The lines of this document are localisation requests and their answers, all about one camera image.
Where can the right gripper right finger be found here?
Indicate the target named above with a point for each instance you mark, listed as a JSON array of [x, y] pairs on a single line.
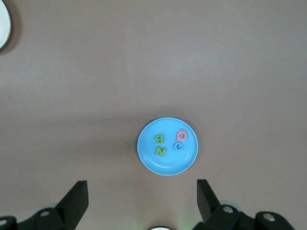
[[206, 201]]

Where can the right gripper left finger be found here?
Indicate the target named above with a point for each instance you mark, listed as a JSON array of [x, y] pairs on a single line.
[[74, 203]]

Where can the blue foam letter G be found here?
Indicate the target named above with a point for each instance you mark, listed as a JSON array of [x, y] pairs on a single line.
[[174, 146]]

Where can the green foam letter N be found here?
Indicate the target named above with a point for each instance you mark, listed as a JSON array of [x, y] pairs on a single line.
[[160, 151]]

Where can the red foam letter Q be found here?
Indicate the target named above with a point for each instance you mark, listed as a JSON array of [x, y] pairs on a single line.
[[178, 137]]

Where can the green foam letter B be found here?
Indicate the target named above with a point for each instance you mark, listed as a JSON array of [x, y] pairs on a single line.
[[159, 139]]

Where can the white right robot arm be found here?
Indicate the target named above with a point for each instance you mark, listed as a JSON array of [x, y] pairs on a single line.
[[159, 228]]

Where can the blue plate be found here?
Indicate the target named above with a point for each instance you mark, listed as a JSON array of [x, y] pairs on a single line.
[[168, 163]]

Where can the beige plate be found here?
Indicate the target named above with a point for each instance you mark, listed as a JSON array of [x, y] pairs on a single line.
[[3, 24]]

